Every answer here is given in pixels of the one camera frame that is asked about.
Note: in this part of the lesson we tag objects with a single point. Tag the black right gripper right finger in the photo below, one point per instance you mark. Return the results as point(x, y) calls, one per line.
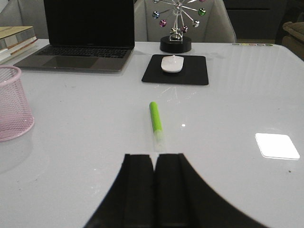
point(185, 200)

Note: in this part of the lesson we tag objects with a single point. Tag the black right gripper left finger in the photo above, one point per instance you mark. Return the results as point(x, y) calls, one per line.
point(130, 201)

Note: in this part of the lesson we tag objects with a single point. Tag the green highlighter pen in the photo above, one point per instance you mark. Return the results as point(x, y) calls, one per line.
point(156, 127)

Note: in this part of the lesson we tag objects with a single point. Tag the pink mesh pen holder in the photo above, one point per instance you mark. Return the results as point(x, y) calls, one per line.
point(16, 117)

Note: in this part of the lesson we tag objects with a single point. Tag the white computer mouse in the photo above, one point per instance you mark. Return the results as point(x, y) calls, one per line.
point(172, 64)

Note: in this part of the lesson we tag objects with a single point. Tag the ferris wheel kinetic desk toy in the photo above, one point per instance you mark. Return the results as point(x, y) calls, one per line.
point(175, 11)

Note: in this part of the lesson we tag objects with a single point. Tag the grey laptop computer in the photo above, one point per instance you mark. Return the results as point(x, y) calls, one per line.
point(89, 35)

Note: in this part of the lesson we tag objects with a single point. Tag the right grey armchair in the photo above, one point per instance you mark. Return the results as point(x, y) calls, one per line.
point(207, 20)

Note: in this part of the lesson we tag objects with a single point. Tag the grey armchair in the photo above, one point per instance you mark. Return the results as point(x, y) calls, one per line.
point(207, 20)
point(25, 13)

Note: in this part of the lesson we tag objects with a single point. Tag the bottom white book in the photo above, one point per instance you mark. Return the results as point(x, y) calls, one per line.
point(6, 57)

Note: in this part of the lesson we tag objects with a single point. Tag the white book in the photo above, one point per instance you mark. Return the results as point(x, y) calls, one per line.
point(18, 46)
point(6, 57)

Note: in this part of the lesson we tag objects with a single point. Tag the middle white book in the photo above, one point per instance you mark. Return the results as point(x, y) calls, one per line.
point(18, 46)

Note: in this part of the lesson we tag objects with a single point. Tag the olive cushion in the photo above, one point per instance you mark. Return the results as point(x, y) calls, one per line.
point(294, 40)

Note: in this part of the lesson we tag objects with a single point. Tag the top yellow book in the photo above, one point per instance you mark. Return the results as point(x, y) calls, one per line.
point(12, 35)

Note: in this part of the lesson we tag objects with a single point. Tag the left grey armchair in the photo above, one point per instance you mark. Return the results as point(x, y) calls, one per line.
point(25, 13)

